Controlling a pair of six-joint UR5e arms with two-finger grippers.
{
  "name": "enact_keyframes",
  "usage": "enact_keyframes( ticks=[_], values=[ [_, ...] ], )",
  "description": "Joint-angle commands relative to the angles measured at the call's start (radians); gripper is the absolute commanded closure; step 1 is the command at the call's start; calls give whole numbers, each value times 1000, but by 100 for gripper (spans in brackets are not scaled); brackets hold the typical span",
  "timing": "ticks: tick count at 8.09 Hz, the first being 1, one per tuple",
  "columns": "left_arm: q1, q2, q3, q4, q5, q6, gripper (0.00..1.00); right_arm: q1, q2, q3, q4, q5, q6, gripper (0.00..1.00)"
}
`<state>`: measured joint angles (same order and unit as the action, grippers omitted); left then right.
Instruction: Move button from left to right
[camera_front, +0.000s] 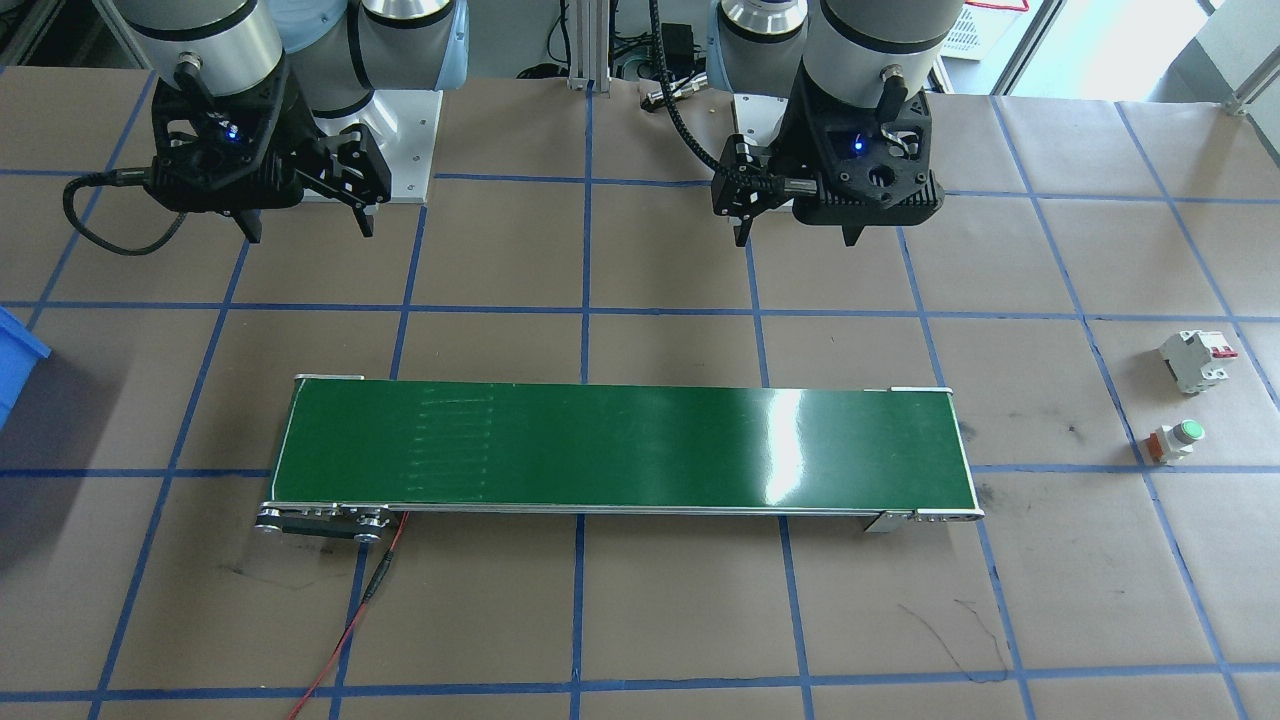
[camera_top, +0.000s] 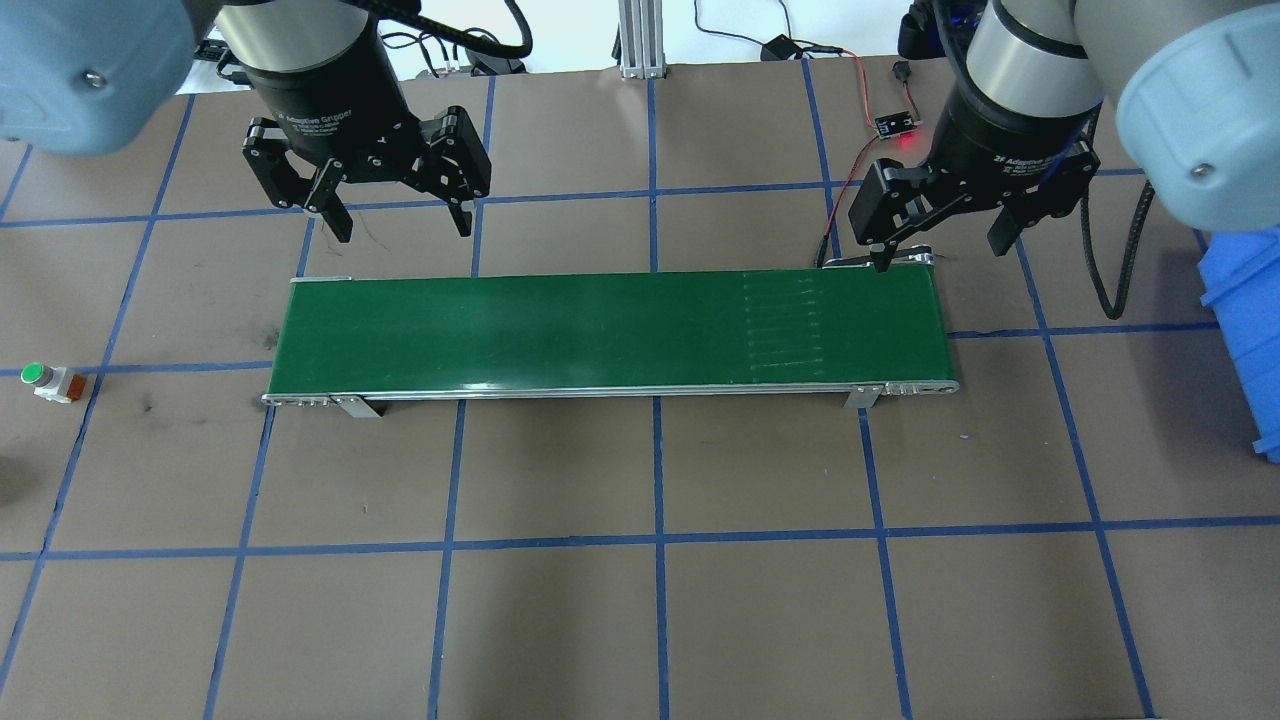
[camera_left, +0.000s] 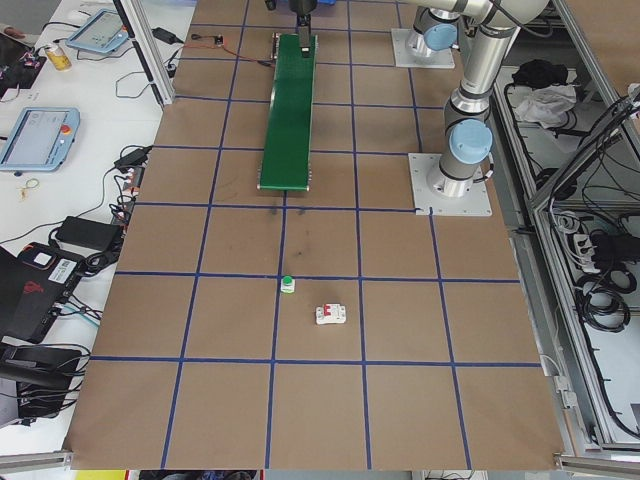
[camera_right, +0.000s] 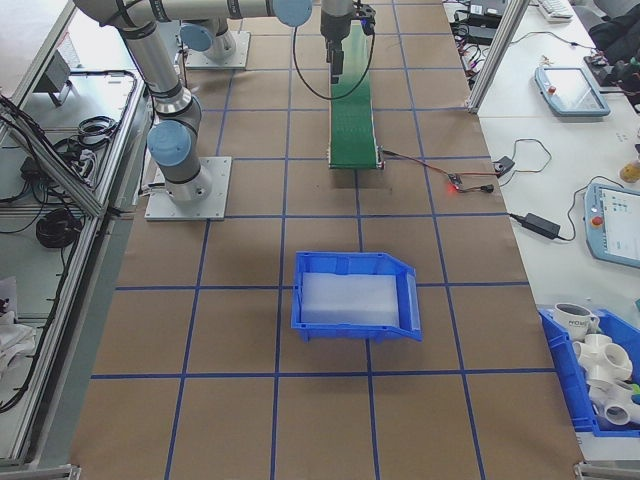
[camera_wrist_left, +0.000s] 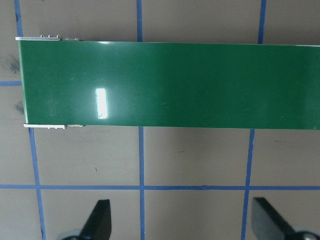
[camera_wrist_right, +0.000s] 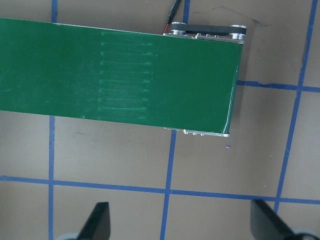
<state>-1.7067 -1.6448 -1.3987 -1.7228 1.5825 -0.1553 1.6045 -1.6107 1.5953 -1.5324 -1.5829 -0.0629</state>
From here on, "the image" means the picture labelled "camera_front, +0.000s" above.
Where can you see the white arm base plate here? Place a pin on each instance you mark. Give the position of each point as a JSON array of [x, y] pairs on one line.
[[412, 150], [757, 115]]

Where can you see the green conveyor belt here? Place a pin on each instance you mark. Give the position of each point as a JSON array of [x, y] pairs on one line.
[[600, 440]]

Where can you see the blue plastic bin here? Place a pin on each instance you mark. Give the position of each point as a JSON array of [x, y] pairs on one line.
[[15, 370]]

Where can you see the aluminium corner rail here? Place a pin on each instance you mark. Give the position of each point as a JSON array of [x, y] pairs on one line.
[[1255, 95]]

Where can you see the green push button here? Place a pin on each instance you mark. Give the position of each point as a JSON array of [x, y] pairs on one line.
[[1178, 443]]

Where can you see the black square power brick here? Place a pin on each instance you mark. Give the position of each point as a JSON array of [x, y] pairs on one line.
[[678, 45]]

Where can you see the white red circuit breaker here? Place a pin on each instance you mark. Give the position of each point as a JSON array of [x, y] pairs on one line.
[[1190, 362]]

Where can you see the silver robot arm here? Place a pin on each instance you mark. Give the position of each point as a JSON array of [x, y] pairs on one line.
[[200, 30], [870, 40]]

